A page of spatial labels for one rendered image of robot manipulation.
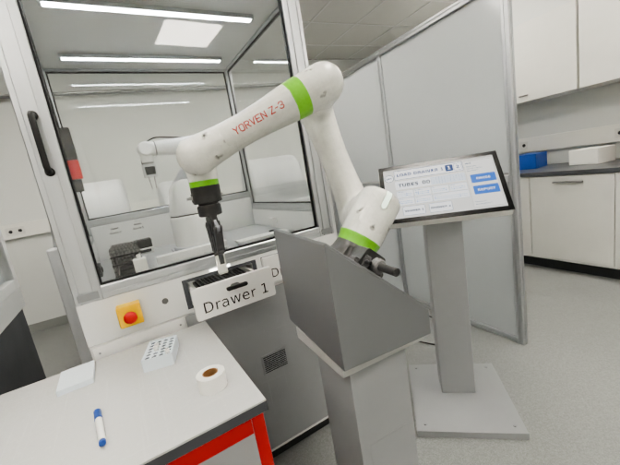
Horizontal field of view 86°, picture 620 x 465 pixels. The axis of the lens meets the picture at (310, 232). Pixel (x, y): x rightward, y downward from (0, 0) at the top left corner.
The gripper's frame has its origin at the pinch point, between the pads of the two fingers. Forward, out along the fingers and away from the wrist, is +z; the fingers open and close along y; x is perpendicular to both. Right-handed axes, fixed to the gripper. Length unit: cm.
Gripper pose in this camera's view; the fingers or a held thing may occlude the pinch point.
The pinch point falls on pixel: (220, 263)
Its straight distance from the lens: 115.7
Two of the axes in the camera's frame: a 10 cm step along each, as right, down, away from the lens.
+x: 8.5, -2.3, 4.8
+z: 1.6, 9.7, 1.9
